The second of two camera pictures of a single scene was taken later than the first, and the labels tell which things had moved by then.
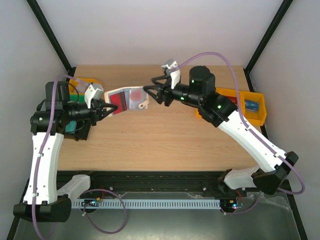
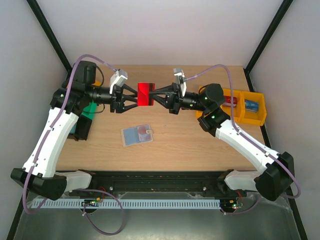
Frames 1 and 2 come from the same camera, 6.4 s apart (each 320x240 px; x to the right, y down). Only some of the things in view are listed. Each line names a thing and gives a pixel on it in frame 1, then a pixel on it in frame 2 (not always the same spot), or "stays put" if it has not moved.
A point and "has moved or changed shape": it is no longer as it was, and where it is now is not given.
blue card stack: (251, 106) stays put
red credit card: (118, 99) has moved or changed shape
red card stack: (233, 99) stays put
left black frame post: (51, 35) stays put
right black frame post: (277, 18) stays put
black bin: (82, 131) stays put
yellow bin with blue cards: (253, 106) stays put
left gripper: (97, 112) → (118, 103)
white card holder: (136, 97) → (137, 135)
